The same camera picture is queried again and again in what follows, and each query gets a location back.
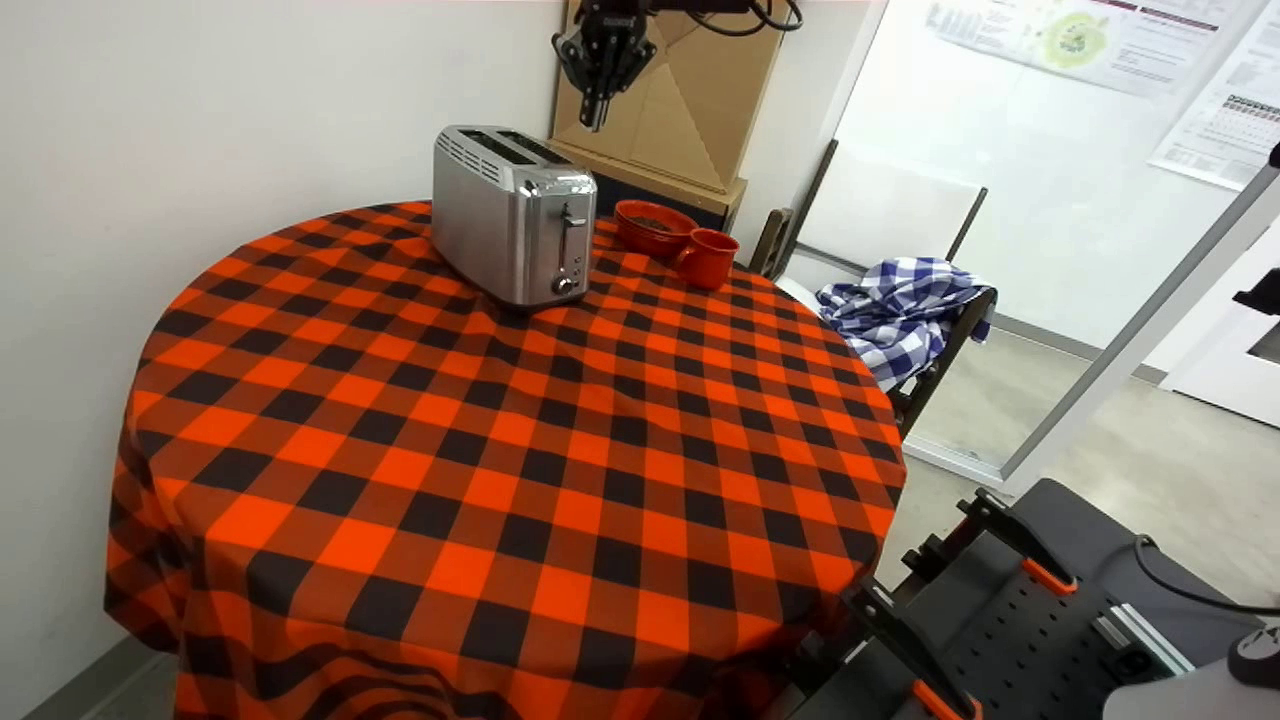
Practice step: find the black frame folding chair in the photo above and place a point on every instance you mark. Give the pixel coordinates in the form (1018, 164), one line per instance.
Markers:
(882, 205)

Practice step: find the orange black checked tablecloth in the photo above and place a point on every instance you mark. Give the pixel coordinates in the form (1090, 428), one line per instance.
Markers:
(507, 481)

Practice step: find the red bowl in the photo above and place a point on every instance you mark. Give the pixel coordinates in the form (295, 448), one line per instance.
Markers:
(651, 227)

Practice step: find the red cup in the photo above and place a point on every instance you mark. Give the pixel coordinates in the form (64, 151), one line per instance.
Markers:
(711, 260)

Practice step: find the poster with green circle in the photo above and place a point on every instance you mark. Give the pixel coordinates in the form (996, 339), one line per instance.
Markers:
(1082, 43)

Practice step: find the silver two-slot toaster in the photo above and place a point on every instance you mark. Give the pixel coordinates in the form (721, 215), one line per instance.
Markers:
(514, 215)

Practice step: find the white text poster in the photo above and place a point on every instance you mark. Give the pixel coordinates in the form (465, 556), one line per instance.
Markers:
(1225, 113)

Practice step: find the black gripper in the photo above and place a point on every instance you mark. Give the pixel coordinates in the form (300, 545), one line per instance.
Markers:
(614, 43)

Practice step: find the blue white checked cloth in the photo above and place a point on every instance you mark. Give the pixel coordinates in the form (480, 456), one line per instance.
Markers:
(903, 312)

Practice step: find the aluminium post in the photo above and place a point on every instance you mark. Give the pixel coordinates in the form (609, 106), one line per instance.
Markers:
(1146, 312)

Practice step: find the large cardboard box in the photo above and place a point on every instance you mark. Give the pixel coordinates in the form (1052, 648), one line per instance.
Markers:
(707, 92)

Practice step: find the black equipment cart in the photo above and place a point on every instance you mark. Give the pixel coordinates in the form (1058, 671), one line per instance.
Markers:
(1015, 627)

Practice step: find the black bracket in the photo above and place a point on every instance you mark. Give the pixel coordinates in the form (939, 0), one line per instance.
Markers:
(1267, 312)

